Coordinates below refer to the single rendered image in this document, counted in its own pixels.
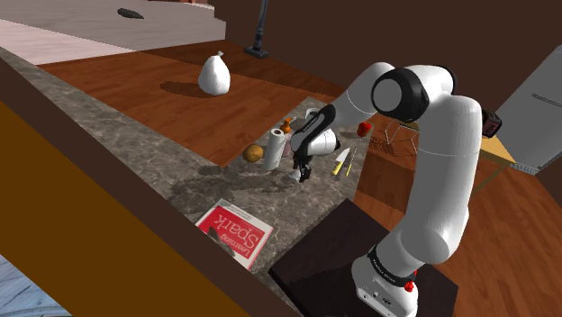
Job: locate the red apple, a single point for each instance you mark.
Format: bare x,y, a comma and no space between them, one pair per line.
363,129

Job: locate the dark robot stand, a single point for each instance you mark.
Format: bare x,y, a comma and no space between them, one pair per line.
325,254

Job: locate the flat dark oval object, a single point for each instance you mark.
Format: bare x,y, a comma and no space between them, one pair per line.
130,13

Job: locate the small white object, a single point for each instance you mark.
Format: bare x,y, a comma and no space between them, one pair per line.
293,177

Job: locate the white mug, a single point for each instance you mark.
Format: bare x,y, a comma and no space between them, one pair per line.
311,112

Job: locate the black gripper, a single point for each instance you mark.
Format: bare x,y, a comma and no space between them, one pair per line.
301,163

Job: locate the yellow wooden table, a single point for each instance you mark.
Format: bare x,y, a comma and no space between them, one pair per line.
495,153

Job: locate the white garbage bag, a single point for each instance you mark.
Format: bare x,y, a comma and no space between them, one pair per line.
214,75

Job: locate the red and white book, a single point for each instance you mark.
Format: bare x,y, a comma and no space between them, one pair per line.
232,232

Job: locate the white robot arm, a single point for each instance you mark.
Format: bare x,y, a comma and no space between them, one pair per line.
443,175

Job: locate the white paper towel roll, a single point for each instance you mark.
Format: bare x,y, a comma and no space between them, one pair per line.
274,151

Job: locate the small black device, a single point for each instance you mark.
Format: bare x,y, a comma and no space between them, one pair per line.
491,124

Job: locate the dark upright vacuum cleaner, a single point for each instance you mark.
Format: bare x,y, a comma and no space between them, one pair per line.
260,30

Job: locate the orange-topped pink bottle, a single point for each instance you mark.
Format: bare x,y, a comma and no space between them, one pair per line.
286,127

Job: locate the brown potato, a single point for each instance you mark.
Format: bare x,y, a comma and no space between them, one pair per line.
253,153

